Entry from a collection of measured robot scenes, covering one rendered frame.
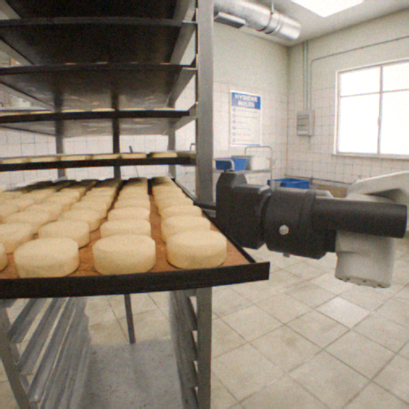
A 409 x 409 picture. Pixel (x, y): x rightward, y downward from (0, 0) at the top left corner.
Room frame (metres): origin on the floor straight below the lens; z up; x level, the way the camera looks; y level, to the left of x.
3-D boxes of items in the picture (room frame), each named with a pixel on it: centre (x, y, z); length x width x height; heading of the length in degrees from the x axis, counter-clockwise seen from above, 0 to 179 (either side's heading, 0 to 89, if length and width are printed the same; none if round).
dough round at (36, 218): (0.29, 0.21, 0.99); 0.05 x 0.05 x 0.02
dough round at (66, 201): (0.40, 0.24, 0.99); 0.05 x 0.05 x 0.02
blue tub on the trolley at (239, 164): (3.63, -0.35, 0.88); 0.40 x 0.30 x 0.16; 35
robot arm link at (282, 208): (0.36, -0.08, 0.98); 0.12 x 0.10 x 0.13; 58
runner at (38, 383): (0.73, 0.48, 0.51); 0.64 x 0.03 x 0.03; 13
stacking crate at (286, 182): (4.20, -1.34, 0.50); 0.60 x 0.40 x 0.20; 123
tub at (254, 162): (3.88, -0.63, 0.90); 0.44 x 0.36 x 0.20; 40
